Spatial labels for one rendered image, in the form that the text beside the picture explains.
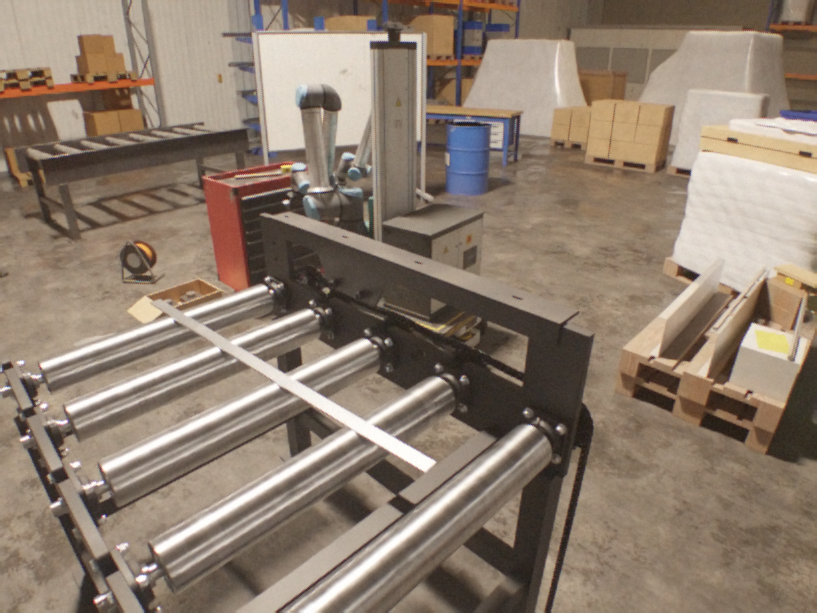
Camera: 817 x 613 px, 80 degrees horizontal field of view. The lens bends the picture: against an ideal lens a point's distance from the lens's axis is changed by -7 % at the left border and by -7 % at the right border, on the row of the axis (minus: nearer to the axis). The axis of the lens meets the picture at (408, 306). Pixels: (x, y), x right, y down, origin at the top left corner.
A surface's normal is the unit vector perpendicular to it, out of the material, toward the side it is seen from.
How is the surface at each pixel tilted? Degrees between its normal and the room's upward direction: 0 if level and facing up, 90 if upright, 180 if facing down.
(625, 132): 90
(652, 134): 90
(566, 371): 90
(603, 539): 0
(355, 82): 90
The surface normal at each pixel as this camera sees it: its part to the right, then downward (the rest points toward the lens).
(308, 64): 0.36, 0.41
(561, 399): -0.70, 0.32
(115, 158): 0.75, 0.29
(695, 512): 0.00, -0.90
